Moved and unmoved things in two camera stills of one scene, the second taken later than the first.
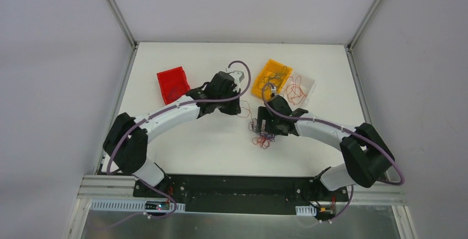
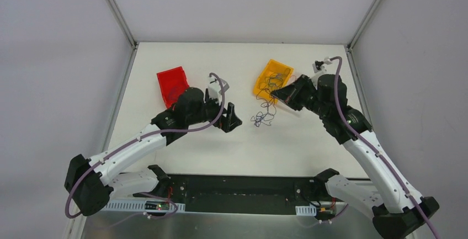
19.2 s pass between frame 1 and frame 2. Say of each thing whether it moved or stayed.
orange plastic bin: stayed
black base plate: stayed
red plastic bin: stayed
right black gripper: moved
